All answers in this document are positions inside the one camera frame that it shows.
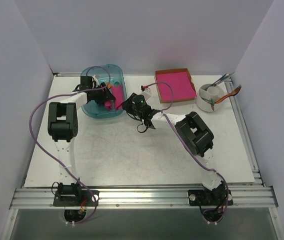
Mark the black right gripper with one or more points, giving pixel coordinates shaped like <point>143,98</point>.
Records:
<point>127,105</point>

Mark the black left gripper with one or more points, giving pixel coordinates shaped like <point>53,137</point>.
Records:
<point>105,94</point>

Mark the pink paper napkin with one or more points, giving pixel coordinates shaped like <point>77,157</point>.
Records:
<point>110,105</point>

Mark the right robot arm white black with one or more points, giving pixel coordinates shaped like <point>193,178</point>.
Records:
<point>193,133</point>

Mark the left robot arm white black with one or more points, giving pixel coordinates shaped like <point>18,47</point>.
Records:
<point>63,128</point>

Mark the rolled pink napkin in bin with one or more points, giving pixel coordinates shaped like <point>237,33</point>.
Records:
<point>118,94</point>

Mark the pink napkin stack in tray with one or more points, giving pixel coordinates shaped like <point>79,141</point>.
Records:
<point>175,86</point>

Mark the brown cardboard napkin tray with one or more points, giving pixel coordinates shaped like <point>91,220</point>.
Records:
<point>174,86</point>

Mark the teal transparent plastic bin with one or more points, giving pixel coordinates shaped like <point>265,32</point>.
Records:
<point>112,75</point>

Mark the white utensil holder cup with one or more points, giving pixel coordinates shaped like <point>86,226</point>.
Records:
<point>207,97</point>

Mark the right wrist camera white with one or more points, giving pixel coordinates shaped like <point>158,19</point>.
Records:
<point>146,92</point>

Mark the aluminium right side rail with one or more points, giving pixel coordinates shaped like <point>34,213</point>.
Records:
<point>247,143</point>

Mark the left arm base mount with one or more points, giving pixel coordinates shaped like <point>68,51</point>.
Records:
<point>79,204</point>

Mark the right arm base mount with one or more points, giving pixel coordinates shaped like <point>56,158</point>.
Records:
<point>212,206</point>

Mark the aluminium front rail frame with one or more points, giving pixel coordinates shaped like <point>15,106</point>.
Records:
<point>145,214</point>

